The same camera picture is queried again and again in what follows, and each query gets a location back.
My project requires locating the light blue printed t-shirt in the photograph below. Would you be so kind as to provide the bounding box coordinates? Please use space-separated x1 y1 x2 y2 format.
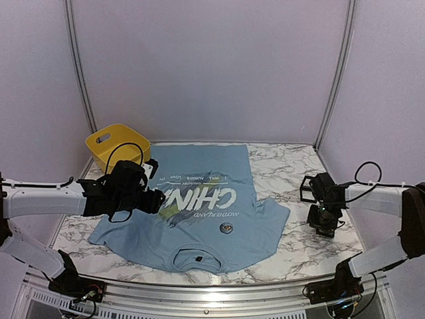
88 145 290 273

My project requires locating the left black brooch display box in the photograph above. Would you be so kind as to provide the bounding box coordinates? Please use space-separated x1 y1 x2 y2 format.
299 175 323 203

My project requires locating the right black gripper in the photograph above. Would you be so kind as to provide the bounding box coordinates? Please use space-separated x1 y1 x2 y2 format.
307 202 340 231

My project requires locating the left aluminium frame post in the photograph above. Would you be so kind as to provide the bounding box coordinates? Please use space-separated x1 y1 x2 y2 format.
63 0 98 134

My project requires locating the yellow plastic basket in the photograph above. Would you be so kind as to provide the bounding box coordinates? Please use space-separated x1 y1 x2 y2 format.
85 124 151 173

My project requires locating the front aluminium rail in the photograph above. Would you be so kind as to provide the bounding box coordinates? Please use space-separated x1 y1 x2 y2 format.
19 264 392 319

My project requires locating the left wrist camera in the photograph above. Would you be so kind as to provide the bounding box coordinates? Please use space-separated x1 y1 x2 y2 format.
110 158 159 192

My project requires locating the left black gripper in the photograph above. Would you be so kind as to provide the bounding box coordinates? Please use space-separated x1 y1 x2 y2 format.
114 188 165 214

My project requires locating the aluminium frame post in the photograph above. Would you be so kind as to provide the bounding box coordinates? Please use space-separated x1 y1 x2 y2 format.
313 0 358 152
63 0 98 134

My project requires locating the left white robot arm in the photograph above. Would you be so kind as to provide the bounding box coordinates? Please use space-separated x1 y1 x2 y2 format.
1 171 165 296

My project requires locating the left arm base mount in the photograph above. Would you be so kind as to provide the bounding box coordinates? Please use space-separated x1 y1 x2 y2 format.
48 278 106 303

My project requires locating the portrait brooch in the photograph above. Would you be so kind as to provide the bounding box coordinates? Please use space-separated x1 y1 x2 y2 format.
220 223 233 234

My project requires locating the right aluminium frame post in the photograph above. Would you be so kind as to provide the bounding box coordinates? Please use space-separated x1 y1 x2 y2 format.
313 0 358 152

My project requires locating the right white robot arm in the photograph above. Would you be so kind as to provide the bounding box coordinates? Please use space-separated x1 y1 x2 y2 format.
307 181 424 298

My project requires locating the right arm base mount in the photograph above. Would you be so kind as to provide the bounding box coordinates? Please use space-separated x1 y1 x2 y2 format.
304 279 364 304

